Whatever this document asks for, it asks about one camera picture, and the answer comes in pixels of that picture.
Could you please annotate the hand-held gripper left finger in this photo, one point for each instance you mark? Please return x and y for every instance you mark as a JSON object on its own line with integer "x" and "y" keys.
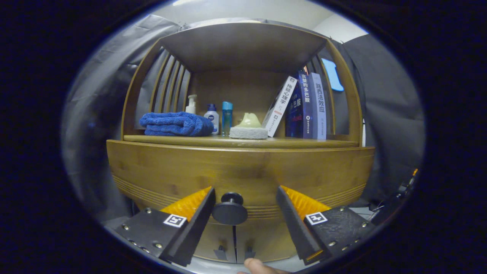
{"x": 194, "y": 232}

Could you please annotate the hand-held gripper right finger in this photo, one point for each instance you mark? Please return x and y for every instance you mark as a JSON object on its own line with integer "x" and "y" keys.
{"x": 295, "y": 228}

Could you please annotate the wooden drawer with black knob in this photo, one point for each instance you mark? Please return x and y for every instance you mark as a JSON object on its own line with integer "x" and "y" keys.
{"x": 243, "y": 167}

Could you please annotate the white round sponge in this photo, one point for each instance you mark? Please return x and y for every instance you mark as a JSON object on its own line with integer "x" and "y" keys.
{"x": 248, "y": 133}

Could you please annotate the wooden cabinet door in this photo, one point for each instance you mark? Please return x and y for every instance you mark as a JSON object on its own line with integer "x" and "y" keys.
{"x": 213, "y": 239}
{"x": 262, "y": 239}

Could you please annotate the wooden countertop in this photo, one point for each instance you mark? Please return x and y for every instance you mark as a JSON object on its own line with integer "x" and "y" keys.
{"x": 289, "y": 142}

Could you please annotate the wooden cabinet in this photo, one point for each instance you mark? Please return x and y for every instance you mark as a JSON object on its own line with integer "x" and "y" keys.
{"x": 243, "y": 49}

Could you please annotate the black device with orange part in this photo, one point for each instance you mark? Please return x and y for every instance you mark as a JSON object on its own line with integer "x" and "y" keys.
{"x": 388, "y": 213}

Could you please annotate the folded blue towel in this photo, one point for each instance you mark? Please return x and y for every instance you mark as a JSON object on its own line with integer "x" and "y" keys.
{"x": 175, "y": 123}

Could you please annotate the white bottle with blue cap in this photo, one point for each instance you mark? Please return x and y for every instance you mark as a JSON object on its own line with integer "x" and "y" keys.
{"x": 212, "y": 118}

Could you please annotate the dark blue book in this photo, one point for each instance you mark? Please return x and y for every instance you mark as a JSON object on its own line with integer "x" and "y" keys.
{"x": 298, "y": 110}

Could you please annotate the clear blue bottle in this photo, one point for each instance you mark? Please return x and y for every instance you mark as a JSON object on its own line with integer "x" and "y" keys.
{"x": 227, "y": 118}

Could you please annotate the white pump bottle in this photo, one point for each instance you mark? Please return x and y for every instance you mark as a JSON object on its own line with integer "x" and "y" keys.
{"x": 191, "y": 108}

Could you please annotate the pale blue book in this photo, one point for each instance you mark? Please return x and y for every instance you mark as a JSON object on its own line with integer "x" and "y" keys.
{"x": 319, "y": 106}

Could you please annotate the white book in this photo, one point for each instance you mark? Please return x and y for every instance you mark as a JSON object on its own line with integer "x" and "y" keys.
{"x": 281, "y": 104}

